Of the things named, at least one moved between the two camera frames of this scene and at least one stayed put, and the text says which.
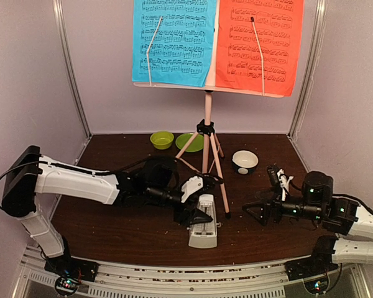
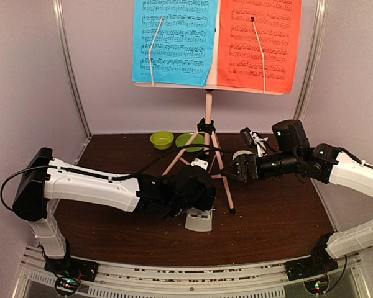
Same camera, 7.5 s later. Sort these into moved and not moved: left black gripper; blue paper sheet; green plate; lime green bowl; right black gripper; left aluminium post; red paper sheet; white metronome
Moved: right black gripper; left black gripper; white metronome
Not moved: green plate; left aluminium post; red paper sheet; blue paper sheet; lime green bowl
